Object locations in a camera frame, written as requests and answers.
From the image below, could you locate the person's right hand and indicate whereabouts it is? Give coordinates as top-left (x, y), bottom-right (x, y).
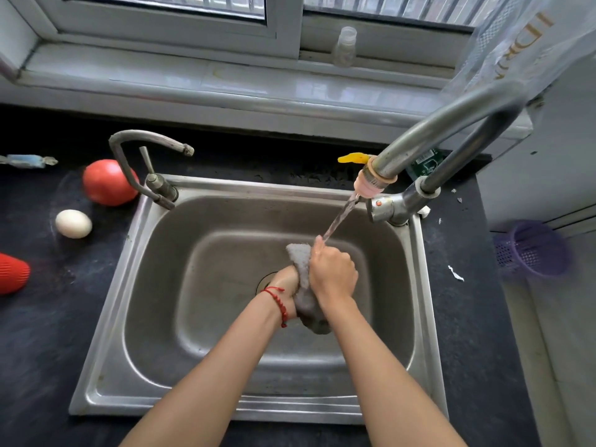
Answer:
top-left (309, 235), bottom-right (359, 307)

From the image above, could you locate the person's left hand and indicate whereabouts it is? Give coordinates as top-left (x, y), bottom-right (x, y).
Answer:
top-left (267, 264), bottom-right (300, 310)

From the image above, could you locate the grey dish cloth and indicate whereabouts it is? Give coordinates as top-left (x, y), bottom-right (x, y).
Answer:
top-left (285, 243), bottom-right (332, 336)

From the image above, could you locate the person's right forearm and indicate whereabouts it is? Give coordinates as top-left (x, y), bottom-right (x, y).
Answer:
top-left (319, 293), bottom-right (467, 447)

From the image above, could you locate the person's left forearm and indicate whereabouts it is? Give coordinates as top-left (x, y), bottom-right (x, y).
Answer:
top-left (120, 288), bottom-right (297, 447)

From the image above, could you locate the sink drain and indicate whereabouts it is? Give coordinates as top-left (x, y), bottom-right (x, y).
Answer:
top-left (255, 271), bottom-right (280, 296)

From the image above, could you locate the stainless steel sink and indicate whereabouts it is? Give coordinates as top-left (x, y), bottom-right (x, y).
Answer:
top-left (69, 174), bottom-right (449, 425)

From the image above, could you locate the pink faucet nozzle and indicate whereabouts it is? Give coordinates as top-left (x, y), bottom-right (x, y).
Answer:
top-left (354, 166), bottom-right (398, 198)

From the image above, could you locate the green packet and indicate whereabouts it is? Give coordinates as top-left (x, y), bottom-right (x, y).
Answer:
top-left (406, 149), bottom-right (445, 178)

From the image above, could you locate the large steel kitchen faucet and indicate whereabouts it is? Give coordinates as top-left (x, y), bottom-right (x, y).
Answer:
top-left (354, 80), bottom-right (529, 227)

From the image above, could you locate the small curved steel faucet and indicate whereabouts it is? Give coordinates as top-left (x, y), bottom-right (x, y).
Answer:
top-left (108, 129), bottom-right (195, 211)

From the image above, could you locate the clear plastic bottle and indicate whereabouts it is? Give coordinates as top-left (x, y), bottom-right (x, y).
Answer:
top-left (332, 26), bottom-right (358, 68)

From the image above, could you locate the purple plastic basket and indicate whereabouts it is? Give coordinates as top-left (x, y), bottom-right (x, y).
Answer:
top-left (493, 220), bottom-right (572, 279)

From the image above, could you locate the red tomato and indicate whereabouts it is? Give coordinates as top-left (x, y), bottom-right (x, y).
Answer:
top-left (82, 159), bottom-right (140, 207)

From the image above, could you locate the white egg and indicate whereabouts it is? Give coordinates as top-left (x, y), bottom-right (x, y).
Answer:
top-left (55, 209), bottom-right (93, 240)

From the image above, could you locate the clear plastic bag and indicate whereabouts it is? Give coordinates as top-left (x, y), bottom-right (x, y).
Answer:
top-left (442, 0), bottom-right (596, 110)

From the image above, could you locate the blue wrapped item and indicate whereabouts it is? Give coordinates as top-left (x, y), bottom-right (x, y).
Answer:
top-left (0, 154), bottom-right (59, 169)

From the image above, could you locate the red ribbed plastic cup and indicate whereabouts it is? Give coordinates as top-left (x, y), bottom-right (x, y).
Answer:
top-left (0, 253), bottom-right (31, 296)

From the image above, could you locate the red string bracelet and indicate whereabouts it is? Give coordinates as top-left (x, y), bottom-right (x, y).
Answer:
top-left (261, 286), bottom-right (289, 328)

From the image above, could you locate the white window frame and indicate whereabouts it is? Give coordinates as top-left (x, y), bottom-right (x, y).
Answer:
top-left (0, 0), bottom-right (476, 89)

